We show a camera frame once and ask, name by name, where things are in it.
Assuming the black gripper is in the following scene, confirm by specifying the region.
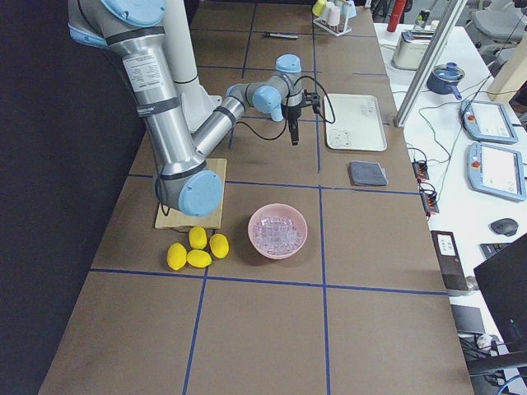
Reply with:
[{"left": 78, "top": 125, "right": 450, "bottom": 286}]
[{"left": 283, "top": 98, "right": 302, "bottom": 146}]

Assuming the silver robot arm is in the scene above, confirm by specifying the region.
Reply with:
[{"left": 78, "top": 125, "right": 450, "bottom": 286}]
[{"left": 68, "top": 1, "right": 305, "bottom": 217}]

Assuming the light blue plastic cup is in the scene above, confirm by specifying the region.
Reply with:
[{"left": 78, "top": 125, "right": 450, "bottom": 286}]
[{"left": 270, "top": 106, "right": 283, "bottom": 123}]

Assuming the pile of ice cubes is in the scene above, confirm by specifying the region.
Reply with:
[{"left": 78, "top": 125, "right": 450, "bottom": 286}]
[{"left": 250, "top": 216, "right": 305, "bottom": 257}]

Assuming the white cup rack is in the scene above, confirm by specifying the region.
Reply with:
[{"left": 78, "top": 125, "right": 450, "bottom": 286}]
[{"left": 311, "top": 0, "right": 357, "bottom": 36}]

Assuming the cream bear serving tray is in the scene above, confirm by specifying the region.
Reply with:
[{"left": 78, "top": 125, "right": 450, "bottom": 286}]
[{"left": 324, "top": 94, "right": 387, "bottom": 151}]

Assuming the grey folded cloth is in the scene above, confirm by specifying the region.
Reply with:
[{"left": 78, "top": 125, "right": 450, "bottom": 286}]
[{"left": 349, "top": 160, "right": 389, "bottom": 186}]

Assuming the pink bowl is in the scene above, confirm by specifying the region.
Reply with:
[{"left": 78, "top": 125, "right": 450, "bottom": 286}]
[{"left": 248, "top": 203, "right": 308, "bottom": 260}]

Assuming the black power strip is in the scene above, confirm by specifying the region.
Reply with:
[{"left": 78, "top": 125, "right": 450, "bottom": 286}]
[
  {"left": 412, "top": 160, "right": 429, "bottom": 182},
  {"left": 418, "top": 183, "right": 439, "bottom": 217}
]

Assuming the whole yellow lemon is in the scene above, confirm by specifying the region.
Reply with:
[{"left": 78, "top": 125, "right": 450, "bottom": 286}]
[
  {"left": 186, "top": 249, "right": 212, "bottom": 268},
  {"left": 189, "top": 226, "right": 208, "bottom": 250},
  {"left": 209, "top": 234, "right": 230, "bottom": 259},
  {"left": 166, "top": 243, "right": 188, "bottom": 271}
]

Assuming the white toaster appliance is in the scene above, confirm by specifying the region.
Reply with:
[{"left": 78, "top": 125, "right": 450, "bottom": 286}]
[{"left": 391, "top": 30, "right": 434, "bottom": 71}]

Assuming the bamboo cutting board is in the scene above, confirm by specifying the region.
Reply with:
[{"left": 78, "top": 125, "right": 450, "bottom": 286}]
[{"left": 155, "top": 159, "right": 227, "bottom": 229}]

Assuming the blue saucepan with lid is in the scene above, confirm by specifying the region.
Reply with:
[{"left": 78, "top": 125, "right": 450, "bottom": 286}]
[{"left": 427, "top": 62, "right": 465, "bottom": 100}]

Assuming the blue teach pendant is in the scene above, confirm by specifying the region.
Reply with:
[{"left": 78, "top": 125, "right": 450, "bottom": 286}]
[
  {"left": 460, "top": 100, "right": 519, "bottom": 145},
  {"left": 467, "top": 142, "right": 526, "bottom": 202}
]

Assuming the black box white label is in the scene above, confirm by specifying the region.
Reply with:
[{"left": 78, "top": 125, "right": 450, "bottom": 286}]
[{"left": 431, "top": 230, "right": 471, "bottom": 295}]

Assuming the black computer mouse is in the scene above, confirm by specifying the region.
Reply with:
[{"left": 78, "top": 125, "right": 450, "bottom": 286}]
[{"left": 489, "top": 217, "right": 519, "bottom": 237}]

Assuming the black laptop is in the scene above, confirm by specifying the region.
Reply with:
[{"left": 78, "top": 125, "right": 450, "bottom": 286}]
[{"left": 467, "top": 235, "right": 526, "bottom": 375}]

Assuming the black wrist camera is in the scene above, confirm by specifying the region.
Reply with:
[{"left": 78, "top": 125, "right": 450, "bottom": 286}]
[{"left": 302, "top": 91, "right": 320, "bottom": 114}]

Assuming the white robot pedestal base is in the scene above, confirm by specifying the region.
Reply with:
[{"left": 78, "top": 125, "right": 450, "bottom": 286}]
[{"left": 163, "top": 0, "right": 222, "bottom": 133}]

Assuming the aluminium frame post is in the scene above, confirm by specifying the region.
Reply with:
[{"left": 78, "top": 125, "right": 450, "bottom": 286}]
[{"left": 394, "top": 0, "right": 467, "bottom": 128}]

